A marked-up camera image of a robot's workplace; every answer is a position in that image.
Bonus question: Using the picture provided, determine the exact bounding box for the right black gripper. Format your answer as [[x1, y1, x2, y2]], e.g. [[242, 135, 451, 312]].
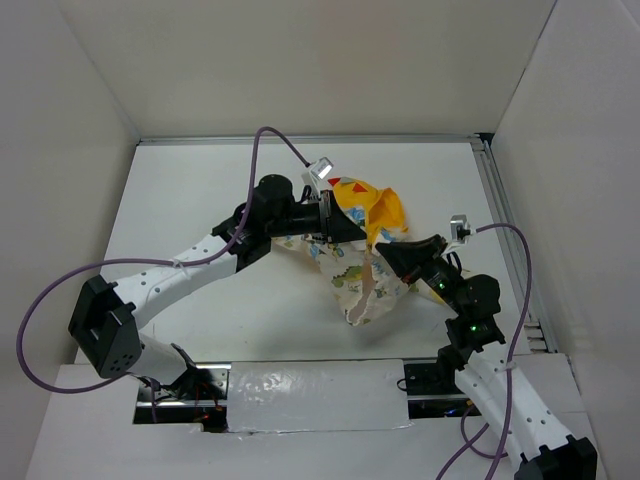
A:
[[375, 233, 466, 314]]

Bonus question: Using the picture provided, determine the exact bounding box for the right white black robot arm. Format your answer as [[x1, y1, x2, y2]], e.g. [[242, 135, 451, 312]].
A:
[[376, 227, 598, 479]]

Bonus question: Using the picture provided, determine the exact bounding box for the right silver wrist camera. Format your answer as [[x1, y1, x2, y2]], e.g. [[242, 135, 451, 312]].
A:
[[445, 214, 475, 253]]

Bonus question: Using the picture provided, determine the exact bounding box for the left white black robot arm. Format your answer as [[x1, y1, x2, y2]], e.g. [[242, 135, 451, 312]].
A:
[[68, 174, 366, 399]]

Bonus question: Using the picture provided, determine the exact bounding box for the dinosaur print yellow-lined jacket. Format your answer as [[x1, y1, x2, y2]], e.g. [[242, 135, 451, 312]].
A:
[[273, 177, 444, 326]]

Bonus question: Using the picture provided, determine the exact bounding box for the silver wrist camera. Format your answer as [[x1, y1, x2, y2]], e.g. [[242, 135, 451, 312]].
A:
[[445, 214, 475, 253], [302, 157, 334, 190]]

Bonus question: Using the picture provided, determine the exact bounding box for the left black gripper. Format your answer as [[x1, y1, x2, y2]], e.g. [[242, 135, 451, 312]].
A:
[[267, 190, 366, 245]]

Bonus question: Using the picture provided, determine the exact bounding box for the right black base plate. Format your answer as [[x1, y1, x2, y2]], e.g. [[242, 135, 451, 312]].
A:
[[396, 359, 470, 420]]

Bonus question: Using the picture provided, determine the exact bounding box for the white tape sheet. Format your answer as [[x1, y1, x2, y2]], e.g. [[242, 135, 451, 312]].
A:
[[227, 360, 411, 433]]

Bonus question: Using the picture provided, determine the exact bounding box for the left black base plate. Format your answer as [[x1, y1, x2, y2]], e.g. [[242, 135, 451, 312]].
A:
[[133, 363, 231, 433]]

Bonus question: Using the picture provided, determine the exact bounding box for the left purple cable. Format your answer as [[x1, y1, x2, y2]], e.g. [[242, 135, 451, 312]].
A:
[[17, 126, 311, 424]]

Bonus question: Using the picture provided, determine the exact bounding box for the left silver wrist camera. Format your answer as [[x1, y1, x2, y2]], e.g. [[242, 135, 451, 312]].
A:
[[302, 157, 334, 190]]

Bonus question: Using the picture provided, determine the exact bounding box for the purple cable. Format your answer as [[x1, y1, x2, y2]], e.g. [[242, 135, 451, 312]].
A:
[[17, 126, 311, 424], [434, 222, 532, 480]]

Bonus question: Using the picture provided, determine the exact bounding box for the aluminium frame rail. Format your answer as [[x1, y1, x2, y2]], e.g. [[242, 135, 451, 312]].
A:
[[110, 135, 557, 361]]

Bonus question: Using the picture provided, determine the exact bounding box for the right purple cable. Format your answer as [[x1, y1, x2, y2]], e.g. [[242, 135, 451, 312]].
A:
[[434, 222, 532, 480]]

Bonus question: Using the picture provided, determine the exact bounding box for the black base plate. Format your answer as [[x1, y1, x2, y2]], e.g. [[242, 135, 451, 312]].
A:
[[133, 363, 231, 433], [396, 359, 470, 420]]

